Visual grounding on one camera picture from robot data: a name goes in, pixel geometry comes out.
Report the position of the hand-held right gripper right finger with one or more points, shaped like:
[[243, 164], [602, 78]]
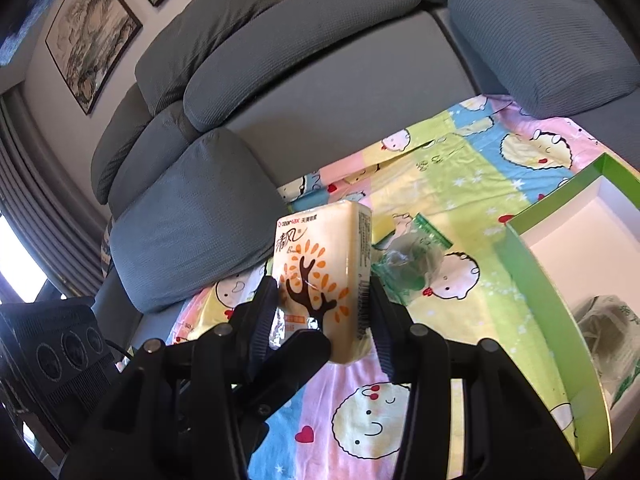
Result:
[[381, 320]]

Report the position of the yellow sponge green scouring side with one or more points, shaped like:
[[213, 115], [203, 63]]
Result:
[[384, 232]]

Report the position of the clear green-printed plastic packet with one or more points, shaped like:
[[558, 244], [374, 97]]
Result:
[[410, 260], [600, 325]]

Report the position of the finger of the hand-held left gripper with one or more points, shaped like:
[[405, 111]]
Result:
[[300, 350]]

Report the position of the grey sofa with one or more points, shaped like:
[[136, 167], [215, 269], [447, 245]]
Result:
[[350, 100]]

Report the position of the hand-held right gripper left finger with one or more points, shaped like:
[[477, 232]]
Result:
[[264, 310]]

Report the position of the yellow tissue pack tree print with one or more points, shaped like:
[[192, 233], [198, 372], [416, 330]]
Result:
[[320, 260]]

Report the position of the green cardboard box white inside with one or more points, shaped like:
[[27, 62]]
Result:
[[545, 300]]

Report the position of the grey curtain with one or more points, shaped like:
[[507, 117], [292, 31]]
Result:
[[45, 160]]

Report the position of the cartoon printed blanket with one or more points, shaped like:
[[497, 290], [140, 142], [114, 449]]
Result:
[[450, 185]]

